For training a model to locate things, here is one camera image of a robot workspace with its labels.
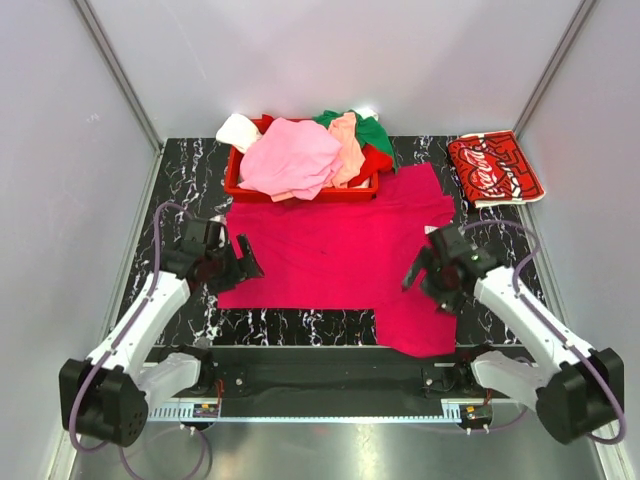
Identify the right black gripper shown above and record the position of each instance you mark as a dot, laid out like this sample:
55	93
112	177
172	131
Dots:
448	302

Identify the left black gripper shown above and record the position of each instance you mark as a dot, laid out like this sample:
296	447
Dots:
245	268

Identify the magenta t shirt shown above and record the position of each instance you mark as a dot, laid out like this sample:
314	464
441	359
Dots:
351	256

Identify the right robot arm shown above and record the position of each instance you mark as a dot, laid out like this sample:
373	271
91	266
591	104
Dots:
575	389

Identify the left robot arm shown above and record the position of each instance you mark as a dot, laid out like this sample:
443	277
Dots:
109	395

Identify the black marble pattern mat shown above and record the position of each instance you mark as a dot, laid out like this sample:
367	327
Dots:
191	171

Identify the red white printed folded shirt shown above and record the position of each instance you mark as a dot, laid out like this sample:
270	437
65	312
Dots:
493	170

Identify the light pink t shirt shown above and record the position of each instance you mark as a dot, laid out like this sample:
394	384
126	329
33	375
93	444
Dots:
295	158

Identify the red t shirt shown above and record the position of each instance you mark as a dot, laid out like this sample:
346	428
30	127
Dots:
375	161

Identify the left connector box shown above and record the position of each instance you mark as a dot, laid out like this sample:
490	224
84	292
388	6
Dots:
207	410

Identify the connector box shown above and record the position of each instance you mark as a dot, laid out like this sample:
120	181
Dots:
207	410
476	418

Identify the right connector box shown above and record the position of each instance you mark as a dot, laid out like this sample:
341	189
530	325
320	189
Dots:
476	418

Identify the red plastic bin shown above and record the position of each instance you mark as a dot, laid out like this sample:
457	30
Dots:
365	191

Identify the white cloth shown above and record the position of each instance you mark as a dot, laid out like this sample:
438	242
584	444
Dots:
238	131

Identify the green t shirt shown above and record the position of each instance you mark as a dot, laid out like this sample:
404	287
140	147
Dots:
368	131

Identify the peach t shirt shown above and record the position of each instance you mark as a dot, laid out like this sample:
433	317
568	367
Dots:
343	129

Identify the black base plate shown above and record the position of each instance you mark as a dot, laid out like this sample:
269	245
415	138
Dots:
371	384

